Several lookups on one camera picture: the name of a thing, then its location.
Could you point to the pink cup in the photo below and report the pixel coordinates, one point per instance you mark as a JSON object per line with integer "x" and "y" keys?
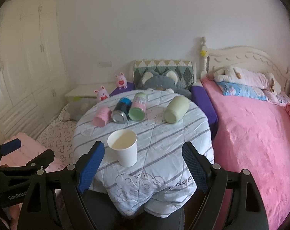
{"x": 102, "y": 116}

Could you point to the pink bottle green lid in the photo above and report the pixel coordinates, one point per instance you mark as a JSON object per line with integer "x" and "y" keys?
{"x": 138, "y": 107}

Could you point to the cream wooden bed headboard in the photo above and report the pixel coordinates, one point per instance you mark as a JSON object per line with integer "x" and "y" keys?
{"x": 244, "y": 57}

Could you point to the pink plush bunny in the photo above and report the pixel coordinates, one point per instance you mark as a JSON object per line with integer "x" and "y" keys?
{"x": 102, "y": 94}
{"x": 121, "y": 81}

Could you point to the white plush dog toy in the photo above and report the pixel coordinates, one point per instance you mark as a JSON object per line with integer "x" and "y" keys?
{"x": 237, "y": 75}

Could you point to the striped light blue quilt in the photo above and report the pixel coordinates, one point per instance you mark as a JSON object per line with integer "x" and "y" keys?
{"x": 160, "y": 182}

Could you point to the white paper cup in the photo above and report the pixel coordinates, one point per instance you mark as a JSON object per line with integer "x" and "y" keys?
{"x": 124, "y": 144}

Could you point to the light pink folded quilt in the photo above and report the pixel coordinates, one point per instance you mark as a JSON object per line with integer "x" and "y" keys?
{"x": 29, "y": 149}

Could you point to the pale green mug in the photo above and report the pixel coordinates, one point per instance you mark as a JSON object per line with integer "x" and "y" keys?
{"x": 176, "y": 109}

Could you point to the black blue metal tumbler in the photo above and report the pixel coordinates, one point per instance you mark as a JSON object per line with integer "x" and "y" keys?
{"x": 120, "y": 113}

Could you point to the heart pattern bed sheet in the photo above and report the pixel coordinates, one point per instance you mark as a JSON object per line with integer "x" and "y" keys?
{"x": 58, "y": 136}

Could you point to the wall power socket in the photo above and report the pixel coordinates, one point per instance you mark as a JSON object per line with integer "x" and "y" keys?
{"x": 105, "y": 64}

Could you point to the diamond pattern headboard cushion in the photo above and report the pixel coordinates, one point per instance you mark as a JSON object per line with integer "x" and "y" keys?
{"x": 185, "y": 69}

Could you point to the pink plush bunny back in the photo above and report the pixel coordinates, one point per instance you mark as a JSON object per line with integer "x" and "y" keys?
{"x": 121, "y": 81}

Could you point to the pink plush bunny front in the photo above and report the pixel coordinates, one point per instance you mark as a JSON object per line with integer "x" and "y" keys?
{"x": 102, "y": 94}

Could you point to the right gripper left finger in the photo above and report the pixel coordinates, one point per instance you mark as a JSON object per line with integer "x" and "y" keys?
{"x": 39, "y": 209}

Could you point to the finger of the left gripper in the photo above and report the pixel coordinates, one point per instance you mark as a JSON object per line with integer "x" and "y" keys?
{"x": 10, "y": 147}
{"x": 42, "y": 161}

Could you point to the grey cat cushion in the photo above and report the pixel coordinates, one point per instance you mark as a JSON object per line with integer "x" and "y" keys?
{"x": 168, "y": 81}

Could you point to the cream bedside table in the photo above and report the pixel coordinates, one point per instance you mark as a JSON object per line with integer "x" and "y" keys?
{"x": 88, "y": 90}

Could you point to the grey dotted pillow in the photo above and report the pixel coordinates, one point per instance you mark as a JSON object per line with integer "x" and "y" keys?
{"x": 76, "y": 109}

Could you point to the blue cartoon pillow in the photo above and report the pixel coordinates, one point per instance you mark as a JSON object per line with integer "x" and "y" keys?
{"x": 239, "y": 90}

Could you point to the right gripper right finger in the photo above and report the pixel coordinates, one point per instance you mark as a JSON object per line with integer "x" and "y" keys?
{"x": 246, "y": 208}

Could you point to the pink fleece blanket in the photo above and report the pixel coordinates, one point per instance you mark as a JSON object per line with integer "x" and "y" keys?
{"x": 255, "y": 135}

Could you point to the cream wardrobe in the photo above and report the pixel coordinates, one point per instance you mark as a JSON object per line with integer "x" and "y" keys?
{"x": 33, "y": 76}

